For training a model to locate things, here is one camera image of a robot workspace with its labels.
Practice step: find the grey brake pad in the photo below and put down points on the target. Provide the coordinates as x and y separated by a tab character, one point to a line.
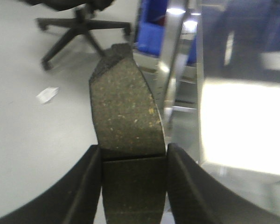
131	140

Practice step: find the far-left blue plastic bin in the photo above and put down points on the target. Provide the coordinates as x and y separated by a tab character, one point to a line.
151	29

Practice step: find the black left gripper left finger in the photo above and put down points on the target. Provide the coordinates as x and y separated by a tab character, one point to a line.
72	200

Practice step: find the stainless steel rack frame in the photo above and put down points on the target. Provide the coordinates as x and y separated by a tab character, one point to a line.
174	87

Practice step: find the white paper scrap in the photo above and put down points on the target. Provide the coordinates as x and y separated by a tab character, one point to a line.
47	94

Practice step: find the black office chair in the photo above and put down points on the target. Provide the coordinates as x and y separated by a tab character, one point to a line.
78	25

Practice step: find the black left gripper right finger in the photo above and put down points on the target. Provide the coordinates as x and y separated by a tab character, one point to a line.
197	198

